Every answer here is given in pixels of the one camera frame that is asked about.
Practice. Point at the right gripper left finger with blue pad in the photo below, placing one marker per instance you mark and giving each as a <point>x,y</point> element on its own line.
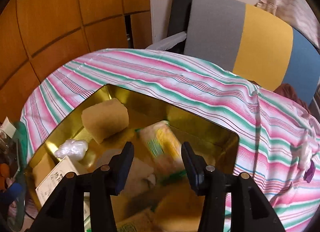
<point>64,209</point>

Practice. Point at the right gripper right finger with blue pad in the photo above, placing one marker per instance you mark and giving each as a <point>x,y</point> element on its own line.
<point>251,211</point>

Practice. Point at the beige cardboard box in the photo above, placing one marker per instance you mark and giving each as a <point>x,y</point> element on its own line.
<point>46,187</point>

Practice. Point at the white plastic ball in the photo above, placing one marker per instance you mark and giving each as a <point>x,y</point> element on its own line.
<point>305,153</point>
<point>74,149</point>

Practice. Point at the yellow sponge block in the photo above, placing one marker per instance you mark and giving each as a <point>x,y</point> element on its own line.
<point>105,119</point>
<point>179,210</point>

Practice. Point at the Weidan snack packet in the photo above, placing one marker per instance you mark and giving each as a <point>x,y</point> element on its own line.
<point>165,151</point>

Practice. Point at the striped pink green bedsheet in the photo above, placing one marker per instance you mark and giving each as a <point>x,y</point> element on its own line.
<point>272,129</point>

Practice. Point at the purple candy wrapper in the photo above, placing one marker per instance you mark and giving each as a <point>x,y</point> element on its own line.
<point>308,175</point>

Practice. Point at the gold metal tin tray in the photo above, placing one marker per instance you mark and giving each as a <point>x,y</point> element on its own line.
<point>135,206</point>

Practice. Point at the dark red cloth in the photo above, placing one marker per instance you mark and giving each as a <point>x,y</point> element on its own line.
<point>287,91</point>

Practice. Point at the grey yellow blue chair back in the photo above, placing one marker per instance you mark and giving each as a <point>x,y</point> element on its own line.
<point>253,44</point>

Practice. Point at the orange wooden wardrobe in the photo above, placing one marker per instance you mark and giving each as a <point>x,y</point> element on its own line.
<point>39,36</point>

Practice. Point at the pink patterned curtain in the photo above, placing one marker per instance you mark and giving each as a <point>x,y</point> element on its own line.
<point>296,13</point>

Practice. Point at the black rolled mat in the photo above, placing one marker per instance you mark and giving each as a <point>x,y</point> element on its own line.
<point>179,16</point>

